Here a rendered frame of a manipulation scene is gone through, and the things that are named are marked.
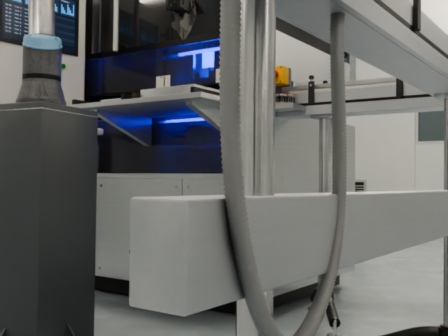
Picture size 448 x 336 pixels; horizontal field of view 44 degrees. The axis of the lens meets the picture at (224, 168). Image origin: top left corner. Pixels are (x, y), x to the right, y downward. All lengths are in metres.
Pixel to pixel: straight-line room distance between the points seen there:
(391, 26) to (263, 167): 0.47
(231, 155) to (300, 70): 2.01
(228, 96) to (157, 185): 2.00
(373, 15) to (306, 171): 1.66
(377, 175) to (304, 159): 4.38
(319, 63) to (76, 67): 1.19
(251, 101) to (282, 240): 0.19
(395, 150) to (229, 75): 6.30
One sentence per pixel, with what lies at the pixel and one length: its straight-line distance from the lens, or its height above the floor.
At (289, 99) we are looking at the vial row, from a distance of 2.28.
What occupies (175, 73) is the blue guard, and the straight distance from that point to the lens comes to 2.58.
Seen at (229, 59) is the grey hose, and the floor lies 0.70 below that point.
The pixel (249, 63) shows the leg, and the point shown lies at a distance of 0.75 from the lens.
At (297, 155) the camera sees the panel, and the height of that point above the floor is 0.69.
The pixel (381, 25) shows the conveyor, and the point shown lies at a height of 0.85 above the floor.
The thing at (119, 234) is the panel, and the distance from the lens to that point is 2.77.
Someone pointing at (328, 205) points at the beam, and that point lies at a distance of 0.87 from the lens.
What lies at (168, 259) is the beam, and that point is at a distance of 0.59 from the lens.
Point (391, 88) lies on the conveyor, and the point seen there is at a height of 0.92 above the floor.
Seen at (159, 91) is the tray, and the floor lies 0.90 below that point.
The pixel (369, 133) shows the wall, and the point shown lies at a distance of 6.99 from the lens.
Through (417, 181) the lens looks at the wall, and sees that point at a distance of 6.79.
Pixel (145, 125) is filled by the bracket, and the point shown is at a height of 0.82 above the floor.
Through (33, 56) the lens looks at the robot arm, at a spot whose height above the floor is 0.94.
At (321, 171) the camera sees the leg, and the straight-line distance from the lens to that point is 2.30.
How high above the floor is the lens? 0.57
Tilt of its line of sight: 1 degrees up
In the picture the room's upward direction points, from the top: 1 degrees clockwise
